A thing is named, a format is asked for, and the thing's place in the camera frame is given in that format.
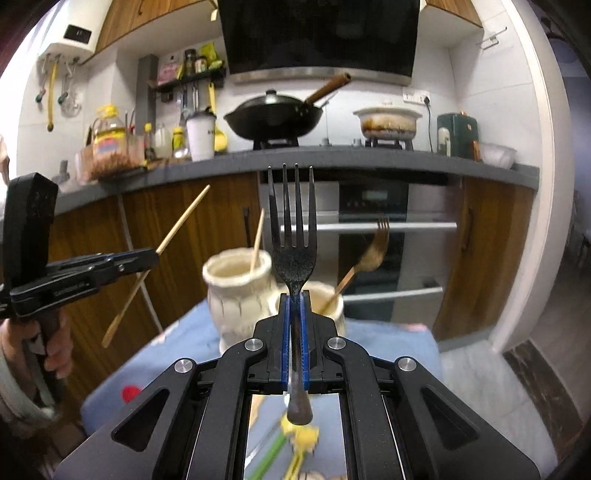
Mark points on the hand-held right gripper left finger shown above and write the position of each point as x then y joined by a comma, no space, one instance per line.
285,341

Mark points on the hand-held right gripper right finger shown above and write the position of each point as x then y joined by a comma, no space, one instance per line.
304,341

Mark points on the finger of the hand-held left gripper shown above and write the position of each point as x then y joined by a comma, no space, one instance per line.
106,262
69,290

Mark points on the short cream ceramic utensil jar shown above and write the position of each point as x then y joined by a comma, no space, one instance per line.
334,318

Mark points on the tall cream ceramic utensil jar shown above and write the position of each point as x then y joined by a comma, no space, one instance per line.
235,300

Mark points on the black metal fork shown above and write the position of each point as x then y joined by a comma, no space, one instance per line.
293,263

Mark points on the wooden chopstick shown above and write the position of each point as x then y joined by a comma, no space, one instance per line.
257,240
180,224

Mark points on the gold metal fork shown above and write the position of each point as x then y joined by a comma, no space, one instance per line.
376,251

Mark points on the person's left hand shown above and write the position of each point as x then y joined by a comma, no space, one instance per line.
60,350

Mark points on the wide wooden lower cabinet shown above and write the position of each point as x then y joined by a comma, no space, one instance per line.
184,258

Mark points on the yellow green plastic utensil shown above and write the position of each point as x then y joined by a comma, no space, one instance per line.
302,436

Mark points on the clear plastic food box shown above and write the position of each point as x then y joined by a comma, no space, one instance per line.
111,161

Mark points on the blue printed cloth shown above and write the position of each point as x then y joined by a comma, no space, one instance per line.
152,360

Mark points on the yellow cap oil bottle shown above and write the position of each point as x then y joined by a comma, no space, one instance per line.
108,127

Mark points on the dark sauce bottle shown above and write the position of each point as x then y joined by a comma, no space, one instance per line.
148,145

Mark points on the white tumbler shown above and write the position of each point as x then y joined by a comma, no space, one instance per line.
201,138

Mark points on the stainless steel oven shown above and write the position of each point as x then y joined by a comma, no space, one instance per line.
374,198

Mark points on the grey vertical pipe cover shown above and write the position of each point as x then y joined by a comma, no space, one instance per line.
147,92

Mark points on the white water heater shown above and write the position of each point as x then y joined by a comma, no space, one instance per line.
69,34

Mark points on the grey kitchen countertop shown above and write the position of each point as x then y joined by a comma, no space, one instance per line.
369,159

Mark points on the pink box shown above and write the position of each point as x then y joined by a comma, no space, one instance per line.
168,74

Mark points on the gas stove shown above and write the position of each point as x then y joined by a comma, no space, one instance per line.
277,143

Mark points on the green snack packet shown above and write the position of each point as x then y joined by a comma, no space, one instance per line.
211,55

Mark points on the white casserole pot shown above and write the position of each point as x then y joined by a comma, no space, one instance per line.
388,122

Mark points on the wooden upper cabinet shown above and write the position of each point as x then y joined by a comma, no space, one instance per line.
455,9
152,21

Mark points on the green kitchen appliance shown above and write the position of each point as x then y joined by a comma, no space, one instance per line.
457,134

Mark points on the clear plastic bowl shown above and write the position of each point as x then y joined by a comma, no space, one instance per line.
497,154

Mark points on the black range hood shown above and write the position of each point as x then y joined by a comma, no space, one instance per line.
318,37

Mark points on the metal towel holder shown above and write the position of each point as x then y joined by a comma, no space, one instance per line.
491,39

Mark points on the black wall shelf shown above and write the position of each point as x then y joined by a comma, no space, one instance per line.
189,81

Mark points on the white wall socket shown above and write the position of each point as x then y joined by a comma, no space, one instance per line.
415,97

